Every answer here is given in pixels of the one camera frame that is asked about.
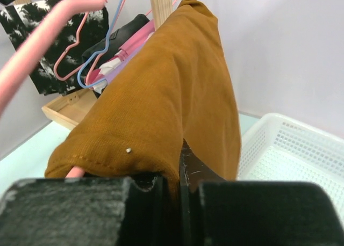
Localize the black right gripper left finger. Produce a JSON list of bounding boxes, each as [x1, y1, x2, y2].
[[1, 173, 181, 245]]

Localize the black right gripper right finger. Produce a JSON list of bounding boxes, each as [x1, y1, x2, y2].
[[180, 142, 343, 245]]

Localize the mustard brown trousers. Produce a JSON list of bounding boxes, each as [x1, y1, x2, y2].
[[45, 0, 241, 197]]

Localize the pink trouser hanger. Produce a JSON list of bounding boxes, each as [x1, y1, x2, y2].
[[0, 0, 108, 179]]

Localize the blue hanger on rack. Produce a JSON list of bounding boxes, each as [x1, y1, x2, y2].
[[77, 0, 126, 89]]

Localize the pink hanger on rack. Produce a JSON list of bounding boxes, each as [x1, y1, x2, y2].
[[53, 0, 199, 82]]

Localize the white plastic basket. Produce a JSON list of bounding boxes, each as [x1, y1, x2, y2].
[[238, 113, 343, 220]]

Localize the wooden clothes rack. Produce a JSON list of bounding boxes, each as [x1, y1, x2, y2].
[[16, 0, 178, 131]]

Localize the lilac garment on rack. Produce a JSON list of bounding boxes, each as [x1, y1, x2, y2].
[[92, 58, 129, 94]]

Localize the black white tie-dye garment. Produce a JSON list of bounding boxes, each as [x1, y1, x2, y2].
[[1, 0, 109, 96]]

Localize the black garment on rack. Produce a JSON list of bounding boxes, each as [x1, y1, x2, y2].
[[82, 14, 149, 69]]

